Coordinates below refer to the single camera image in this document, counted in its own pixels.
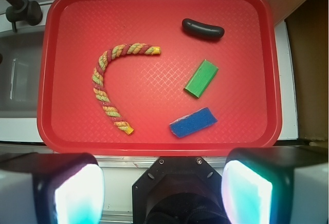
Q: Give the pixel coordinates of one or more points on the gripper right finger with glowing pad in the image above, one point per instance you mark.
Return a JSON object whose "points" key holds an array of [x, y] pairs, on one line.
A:
{"points": [[280, 184]]}

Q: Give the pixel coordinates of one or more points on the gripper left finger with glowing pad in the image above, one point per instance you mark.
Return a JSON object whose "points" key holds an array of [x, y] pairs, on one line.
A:
{"points": [[51, 188]]}

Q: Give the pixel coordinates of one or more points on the black faucet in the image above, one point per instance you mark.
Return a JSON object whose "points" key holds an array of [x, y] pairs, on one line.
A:
{"points": [[23, 11]]}

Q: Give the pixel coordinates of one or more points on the dark green plastic pickle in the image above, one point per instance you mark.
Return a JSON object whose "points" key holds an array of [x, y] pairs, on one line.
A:
{"points": [[202, 30]]}

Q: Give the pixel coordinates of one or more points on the blue sponge piece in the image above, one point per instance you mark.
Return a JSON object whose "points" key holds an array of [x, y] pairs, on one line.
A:
{"points": [[192, 123]]}

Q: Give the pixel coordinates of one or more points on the grey sink basin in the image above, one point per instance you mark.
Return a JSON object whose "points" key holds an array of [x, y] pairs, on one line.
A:
{"points": [[20, 71]]}

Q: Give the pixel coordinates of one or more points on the green wooden block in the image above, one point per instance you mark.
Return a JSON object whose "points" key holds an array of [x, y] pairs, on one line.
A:
{"points": [[201, 79]]}

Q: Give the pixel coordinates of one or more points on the red plastic tray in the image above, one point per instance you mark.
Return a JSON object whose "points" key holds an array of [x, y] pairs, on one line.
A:
{"points": [[113, 74]]}

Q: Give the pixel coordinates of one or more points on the brown cardboard box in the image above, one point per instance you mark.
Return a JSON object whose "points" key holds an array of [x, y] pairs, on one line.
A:
{"points": [[307, 30]]}

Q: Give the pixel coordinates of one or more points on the black octagonal camera mount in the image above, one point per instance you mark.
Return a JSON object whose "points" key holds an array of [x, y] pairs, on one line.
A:
{"points": [[178, 190]]}

